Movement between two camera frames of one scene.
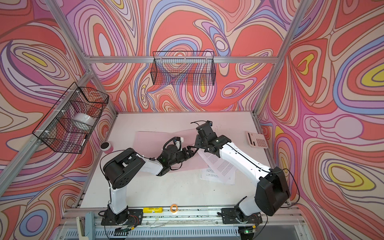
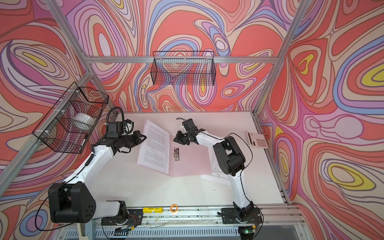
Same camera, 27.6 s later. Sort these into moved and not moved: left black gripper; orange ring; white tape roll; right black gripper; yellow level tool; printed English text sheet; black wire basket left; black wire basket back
Moved: right black gripper; left black gripper; printed English text sheet
Not moved: orange ring; yellow level tool; black wire basket left; black wire basket back; white tape roll
